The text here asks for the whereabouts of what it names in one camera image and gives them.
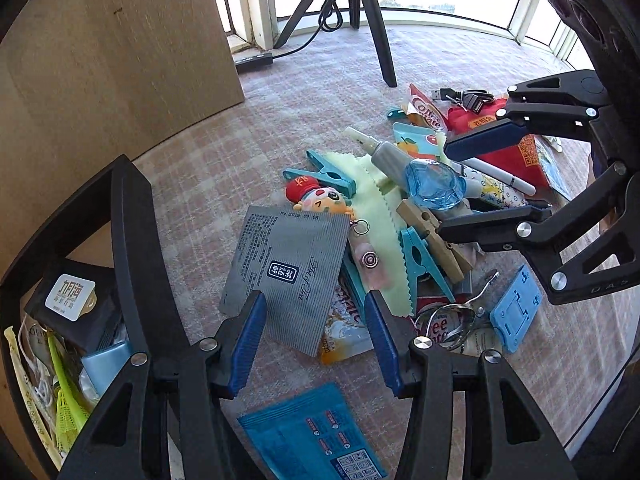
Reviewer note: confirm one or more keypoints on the flat blue packet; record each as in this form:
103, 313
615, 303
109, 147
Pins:
300, 435

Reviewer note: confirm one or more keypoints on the blue wet wipe packet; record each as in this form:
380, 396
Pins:
552, 170

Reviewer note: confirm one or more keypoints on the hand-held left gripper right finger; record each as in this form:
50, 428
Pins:
385, 340

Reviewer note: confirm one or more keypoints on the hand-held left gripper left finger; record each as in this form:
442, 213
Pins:
247, 345

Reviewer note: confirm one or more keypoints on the red bag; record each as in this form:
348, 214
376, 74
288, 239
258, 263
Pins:
465, 120

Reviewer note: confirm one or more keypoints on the wooden clothespin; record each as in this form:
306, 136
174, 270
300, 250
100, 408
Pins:
425, 220

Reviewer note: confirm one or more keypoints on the grey tea sachet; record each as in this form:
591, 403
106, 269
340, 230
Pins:
290, 280

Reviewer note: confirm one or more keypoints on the teal clothespin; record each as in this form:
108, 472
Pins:
325, 175
422, 265

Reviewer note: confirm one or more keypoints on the plywood board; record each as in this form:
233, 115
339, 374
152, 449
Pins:
100, 60

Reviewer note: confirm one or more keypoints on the pale green cloth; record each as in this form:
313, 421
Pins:
385, 220

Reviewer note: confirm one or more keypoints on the clear plastic bag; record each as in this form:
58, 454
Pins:
36, 337

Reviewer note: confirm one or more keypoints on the pink badge reel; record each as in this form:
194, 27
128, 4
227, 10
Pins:
367, 260

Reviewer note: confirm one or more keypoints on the blue glass bottle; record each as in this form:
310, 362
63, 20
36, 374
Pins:
432, 182

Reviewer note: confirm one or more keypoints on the white window frame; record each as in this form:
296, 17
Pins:
260, 5

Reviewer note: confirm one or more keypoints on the black pouch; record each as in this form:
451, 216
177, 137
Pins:
102, 285

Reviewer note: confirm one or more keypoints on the silver metal clip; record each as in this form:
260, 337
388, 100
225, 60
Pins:
467, 305

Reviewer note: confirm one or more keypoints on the black tripod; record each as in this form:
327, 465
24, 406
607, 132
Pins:
375, 35

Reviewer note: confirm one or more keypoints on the blue sachet with orange picture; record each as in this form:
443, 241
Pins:
417, 142

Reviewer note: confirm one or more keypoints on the patterned white case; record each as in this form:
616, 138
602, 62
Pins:
495, 195

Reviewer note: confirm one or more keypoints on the yellow chopstick wrapper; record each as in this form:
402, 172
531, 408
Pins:
27, 390

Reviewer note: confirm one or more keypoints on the blue phone stand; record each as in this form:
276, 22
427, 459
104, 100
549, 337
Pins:
515, 310

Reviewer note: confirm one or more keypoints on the white pen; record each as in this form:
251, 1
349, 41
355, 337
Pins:
505, 177

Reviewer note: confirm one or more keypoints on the black power strip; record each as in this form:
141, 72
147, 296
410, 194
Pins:
255, 61

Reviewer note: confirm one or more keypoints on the pink checked cloth desktop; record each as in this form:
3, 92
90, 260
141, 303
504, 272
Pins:
300, 110

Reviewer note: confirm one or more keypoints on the black tray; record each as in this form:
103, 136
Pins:
135, 260

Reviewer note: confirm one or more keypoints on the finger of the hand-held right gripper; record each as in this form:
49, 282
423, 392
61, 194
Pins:
480, 140
495, 232

